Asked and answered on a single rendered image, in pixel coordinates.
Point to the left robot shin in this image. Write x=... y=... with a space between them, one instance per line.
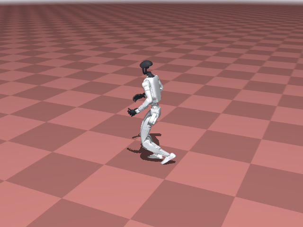
x=154 y=148

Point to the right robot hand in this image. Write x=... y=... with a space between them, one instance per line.
x=138 y=96

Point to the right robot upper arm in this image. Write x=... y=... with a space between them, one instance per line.
x=160 y=84

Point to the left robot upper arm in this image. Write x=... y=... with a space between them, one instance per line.
x=146 y=86

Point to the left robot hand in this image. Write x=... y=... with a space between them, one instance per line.
x=132 y=112

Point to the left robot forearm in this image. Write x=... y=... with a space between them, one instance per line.
x=143 y=106

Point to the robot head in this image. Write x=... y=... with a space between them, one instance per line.
x=146 y=64

